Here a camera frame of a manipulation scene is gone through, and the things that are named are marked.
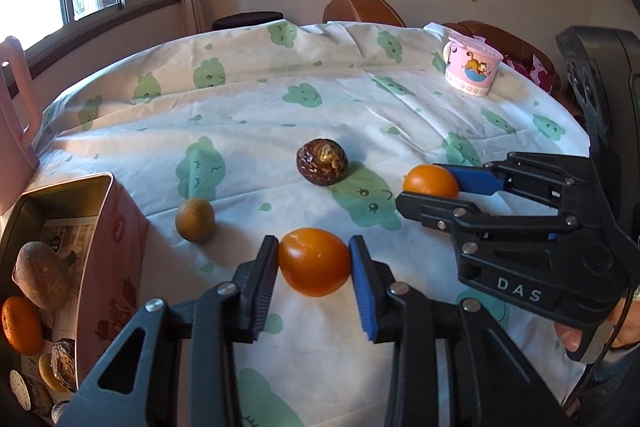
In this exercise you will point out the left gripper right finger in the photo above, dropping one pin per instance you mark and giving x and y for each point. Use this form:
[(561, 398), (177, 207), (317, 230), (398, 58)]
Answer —
[(490, 381)]

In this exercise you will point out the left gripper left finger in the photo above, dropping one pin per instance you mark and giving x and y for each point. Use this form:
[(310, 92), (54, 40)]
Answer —
[(136, 380)]

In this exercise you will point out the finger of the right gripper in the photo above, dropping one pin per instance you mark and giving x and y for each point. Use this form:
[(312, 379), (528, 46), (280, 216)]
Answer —
[(563, 182), (466, 223)]

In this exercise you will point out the cut purple fruit half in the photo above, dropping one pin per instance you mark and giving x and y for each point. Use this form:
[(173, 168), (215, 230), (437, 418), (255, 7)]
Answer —
[(32, 395)]

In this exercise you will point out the large orange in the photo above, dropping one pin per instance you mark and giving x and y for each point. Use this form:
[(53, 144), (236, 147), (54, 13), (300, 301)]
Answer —
[(21, 325)]

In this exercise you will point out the brown round potato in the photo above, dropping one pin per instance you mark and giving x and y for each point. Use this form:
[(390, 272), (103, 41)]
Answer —
[(41, 276)]

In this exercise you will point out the small orange tangerine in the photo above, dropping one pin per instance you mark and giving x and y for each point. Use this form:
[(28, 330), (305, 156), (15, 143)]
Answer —
[(431, 180)]

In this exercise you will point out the rectangular metal tin box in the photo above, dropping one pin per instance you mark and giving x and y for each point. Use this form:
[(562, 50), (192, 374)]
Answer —
[(110, 286)]

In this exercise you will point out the brown wooden chair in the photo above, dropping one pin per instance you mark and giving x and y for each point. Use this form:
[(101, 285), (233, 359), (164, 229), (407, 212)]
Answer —
[(362, 11), (523, 57)]

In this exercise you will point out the printed paper leaflet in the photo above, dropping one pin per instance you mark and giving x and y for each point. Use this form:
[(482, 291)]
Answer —
[(70, 239)]

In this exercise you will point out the small yellow-green fruit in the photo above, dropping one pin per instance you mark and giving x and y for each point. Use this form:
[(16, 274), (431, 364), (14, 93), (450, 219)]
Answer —
[(47, 375)]

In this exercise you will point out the pink cartoon mug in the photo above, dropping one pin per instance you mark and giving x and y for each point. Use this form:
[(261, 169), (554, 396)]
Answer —
[(471, 64)]

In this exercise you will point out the small brown kiwi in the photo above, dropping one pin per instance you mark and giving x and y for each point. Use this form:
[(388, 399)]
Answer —
[(195, 220)]

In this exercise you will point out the white green cloud tablecloth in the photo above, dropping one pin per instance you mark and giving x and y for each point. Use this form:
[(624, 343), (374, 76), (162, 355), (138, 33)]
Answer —
[(221, 116)]

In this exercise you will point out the pink electric kettle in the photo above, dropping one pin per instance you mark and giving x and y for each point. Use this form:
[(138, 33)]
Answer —
[(18, 158)]

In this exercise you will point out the black round stool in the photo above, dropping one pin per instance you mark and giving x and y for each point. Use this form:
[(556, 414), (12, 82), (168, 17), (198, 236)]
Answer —
[(244, 19)]

